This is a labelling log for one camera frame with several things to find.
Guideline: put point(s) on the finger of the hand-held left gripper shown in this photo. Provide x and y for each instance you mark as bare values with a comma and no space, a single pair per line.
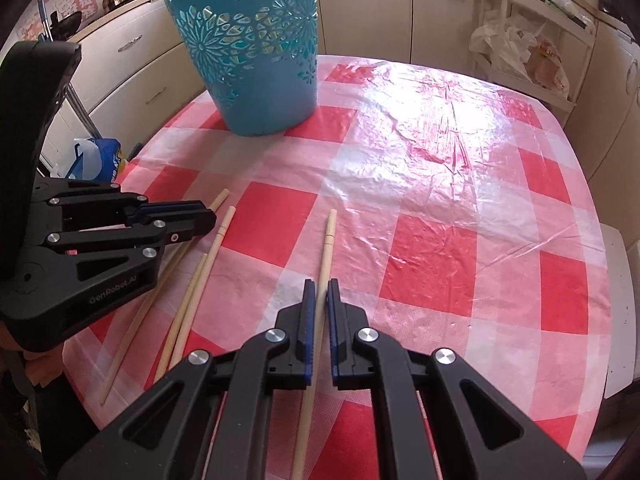
190,225
170,209

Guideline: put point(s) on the white trolley cart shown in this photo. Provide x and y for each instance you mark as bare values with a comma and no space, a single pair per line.
580,35

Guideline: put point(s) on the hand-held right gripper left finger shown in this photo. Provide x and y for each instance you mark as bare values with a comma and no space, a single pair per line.
310,330

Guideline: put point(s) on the blue printed plastic bag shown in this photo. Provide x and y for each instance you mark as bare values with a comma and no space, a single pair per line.
97,160

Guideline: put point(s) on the white plastic bag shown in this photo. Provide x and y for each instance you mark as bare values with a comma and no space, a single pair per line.
505,45

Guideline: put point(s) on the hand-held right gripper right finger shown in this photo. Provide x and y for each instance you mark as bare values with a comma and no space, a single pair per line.
332,335

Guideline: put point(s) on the teal plastic basket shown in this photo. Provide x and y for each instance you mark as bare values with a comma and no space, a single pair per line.
260,85

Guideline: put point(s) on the red checked tablecloth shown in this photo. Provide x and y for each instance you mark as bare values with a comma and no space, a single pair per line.
450,210

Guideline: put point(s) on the wooden chopstick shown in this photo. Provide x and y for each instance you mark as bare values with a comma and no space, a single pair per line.
210,270
185,305
327,245
135,330

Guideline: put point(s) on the person's left hand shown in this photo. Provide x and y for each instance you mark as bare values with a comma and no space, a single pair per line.
45,367

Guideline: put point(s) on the black wok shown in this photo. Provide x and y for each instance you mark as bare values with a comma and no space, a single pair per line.
65,22

